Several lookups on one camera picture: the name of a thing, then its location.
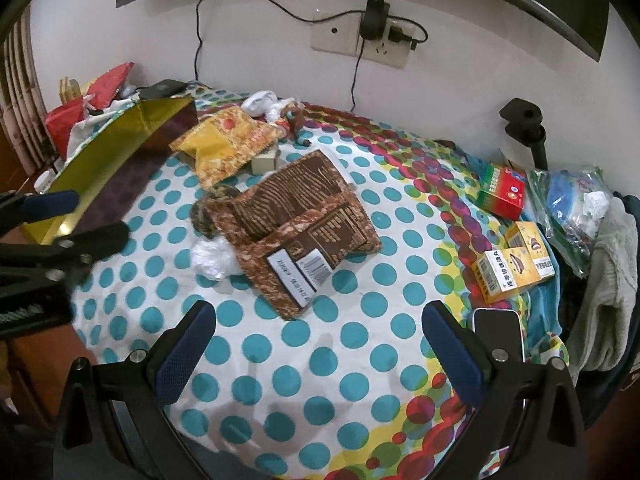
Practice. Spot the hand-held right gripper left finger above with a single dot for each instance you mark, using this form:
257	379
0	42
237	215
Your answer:
182	360

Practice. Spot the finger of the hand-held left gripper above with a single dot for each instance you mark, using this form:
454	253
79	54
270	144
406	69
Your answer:
50	205
95	245

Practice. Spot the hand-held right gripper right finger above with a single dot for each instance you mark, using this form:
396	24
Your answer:
452	360

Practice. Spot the purple and gold box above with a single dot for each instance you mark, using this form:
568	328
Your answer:
135	170

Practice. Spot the clear plastic bag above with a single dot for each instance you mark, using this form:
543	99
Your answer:
212	257

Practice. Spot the yellow snack packet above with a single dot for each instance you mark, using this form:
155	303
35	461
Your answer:
225	135

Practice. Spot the brown snack bag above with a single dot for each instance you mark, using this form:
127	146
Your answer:
325	240

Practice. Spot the white phone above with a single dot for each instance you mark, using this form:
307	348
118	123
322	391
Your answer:
500	330

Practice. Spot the brown wooden furniture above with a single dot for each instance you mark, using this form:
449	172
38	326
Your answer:
35	380

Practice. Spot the red paper packet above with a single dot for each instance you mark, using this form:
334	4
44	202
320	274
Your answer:
60	120
107	82

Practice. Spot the yellow medicine box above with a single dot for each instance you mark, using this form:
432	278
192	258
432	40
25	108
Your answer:
505	275
530	242

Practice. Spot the polka dot bed sheet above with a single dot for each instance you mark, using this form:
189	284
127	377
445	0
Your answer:
350	350

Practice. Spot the blue cloth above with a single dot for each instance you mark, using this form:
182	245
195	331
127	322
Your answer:
545	310

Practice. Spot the yellow paper packet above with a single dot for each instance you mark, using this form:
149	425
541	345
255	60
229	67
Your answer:
70	89

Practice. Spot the dark patterned cloth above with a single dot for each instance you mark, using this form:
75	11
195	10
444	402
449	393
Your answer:
207	210

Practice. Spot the wooden slatted headboard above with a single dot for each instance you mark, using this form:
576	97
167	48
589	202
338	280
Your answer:
22	85

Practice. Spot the black flat device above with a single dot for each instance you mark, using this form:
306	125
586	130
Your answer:
160	89

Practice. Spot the grey white towel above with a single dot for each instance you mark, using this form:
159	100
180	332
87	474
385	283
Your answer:
605	285

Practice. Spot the green and red medicine box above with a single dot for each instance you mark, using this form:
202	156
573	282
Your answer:
500	195

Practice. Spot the clear bag with contents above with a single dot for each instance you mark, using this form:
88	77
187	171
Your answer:
565	210

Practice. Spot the small beige box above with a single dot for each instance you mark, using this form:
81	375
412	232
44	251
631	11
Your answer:
263	162

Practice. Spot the white crumpled tissue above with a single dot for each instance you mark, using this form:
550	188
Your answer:
257	101
274	113

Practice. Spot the brown haired doll figure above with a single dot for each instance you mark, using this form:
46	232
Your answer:
295	117

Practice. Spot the black plug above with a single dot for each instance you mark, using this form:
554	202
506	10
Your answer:
397	35

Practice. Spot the black charger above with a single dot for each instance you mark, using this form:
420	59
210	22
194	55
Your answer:
375	17

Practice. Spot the black clamp mount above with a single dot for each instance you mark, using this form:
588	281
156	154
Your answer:
522	115

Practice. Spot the white wall socket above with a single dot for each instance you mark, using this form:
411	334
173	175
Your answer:
385	54

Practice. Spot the white wall plate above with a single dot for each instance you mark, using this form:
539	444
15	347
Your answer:
332	32

